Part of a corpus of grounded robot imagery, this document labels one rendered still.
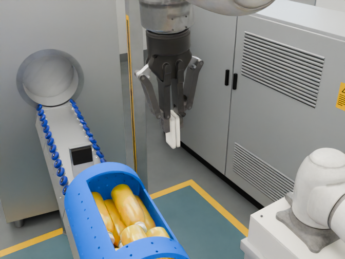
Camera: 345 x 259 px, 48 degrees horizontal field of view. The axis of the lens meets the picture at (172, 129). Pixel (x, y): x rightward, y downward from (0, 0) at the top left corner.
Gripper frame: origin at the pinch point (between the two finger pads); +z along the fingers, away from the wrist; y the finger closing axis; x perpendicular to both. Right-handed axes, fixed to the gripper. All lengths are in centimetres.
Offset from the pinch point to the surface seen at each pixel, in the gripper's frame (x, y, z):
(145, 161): 100, 32, 85
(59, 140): 128, -6, 75
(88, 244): 22, -17, 45
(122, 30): 487, 163, 144
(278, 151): 101, 127, 114
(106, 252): 13.8, -14.3, 41.2
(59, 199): 84, -17, 78
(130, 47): 104, 31, 23
